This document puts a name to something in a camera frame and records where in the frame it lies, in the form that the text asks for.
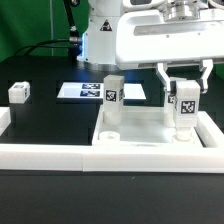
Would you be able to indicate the white marker base plate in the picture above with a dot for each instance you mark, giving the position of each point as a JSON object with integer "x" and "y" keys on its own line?
{"x": 75, "y": 90}

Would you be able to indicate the white square table top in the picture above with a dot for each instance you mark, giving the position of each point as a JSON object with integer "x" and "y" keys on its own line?
{"x": 140, "y": 126}

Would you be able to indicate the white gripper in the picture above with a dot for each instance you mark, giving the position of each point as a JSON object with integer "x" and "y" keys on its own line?
{"x": 144, "y": 39}

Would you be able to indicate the white U-shaped fence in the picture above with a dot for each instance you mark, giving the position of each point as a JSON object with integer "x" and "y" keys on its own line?
{"x": 204, "y": 154}

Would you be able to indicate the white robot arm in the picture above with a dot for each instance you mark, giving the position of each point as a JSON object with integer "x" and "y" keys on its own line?
{"x": 99, "y": 40}

